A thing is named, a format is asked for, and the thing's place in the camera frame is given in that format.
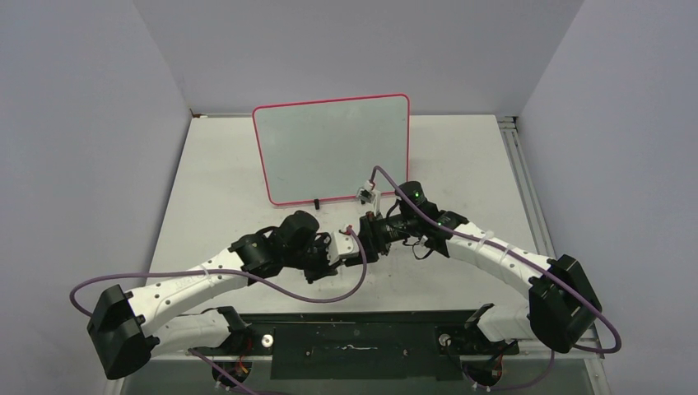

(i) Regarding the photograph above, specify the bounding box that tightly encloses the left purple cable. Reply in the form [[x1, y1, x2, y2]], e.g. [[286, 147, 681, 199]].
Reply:
[[68, 227, 369, 395]]

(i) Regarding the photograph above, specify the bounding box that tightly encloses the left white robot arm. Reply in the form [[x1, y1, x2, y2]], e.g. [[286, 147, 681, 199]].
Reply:
[[87, 211, 359, 380]]

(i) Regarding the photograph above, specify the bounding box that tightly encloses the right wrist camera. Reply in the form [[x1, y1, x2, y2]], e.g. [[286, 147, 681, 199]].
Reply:
[[356, 183, 382, 207]]

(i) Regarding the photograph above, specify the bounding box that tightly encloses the pink framed whiteboard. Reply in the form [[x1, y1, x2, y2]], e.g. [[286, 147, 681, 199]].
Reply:
[[252, 93, 410, 207]]

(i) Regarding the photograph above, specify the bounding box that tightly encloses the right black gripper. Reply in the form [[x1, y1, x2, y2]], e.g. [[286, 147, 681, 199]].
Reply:
[[346, 211, 419, 267]]

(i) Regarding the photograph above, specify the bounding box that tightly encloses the purple cable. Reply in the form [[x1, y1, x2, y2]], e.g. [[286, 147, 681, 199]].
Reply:
[[370, 165, 623, 393], [68, 227, 369, 395]]

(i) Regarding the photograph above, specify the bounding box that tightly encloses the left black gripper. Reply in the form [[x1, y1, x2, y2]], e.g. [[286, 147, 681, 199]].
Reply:
[[284, 232, 342, 284]]

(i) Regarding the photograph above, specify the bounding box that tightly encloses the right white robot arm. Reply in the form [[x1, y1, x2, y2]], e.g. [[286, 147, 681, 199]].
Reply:
[[359, 181, 602, 353]]

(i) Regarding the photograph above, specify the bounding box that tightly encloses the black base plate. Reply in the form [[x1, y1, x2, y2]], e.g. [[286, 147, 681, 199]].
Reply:
[[196, 309, 524, 381]]

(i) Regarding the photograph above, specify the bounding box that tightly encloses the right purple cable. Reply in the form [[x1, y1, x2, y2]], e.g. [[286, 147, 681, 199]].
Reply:
[[370, 165, 623, 393]]

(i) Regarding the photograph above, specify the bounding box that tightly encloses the aluminium right rail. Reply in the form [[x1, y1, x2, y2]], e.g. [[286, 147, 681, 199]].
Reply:
[[496, 116, 558, 258]]

